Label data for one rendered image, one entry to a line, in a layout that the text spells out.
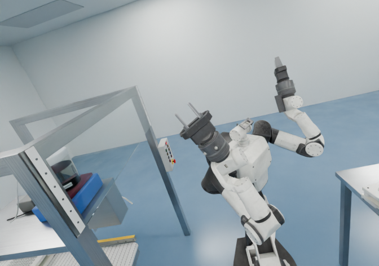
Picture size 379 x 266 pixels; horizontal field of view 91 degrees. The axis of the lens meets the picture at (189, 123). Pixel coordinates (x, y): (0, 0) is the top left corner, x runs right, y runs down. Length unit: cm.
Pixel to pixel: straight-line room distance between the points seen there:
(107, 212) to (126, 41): 375
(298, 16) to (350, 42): 115
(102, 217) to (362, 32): 500
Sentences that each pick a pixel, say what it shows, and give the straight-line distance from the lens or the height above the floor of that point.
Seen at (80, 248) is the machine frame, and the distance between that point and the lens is 87.
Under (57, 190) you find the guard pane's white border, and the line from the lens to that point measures 77.
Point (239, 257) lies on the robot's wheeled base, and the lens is 188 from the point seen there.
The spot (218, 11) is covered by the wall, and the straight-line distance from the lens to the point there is 419.
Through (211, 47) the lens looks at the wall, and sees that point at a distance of 414.
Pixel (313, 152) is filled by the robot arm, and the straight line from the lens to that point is 117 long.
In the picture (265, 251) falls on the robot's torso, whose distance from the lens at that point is 131.
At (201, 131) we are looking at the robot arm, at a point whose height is 151.
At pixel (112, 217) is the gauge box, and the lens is 116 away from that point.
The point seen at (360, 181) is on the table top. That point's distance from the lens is 145.
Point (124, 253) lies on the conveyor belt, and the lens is 135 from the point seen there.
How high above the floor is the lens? 175
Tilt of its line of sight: 20 degrees down
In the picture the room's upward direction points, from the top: 16 degrees counter-clockwise
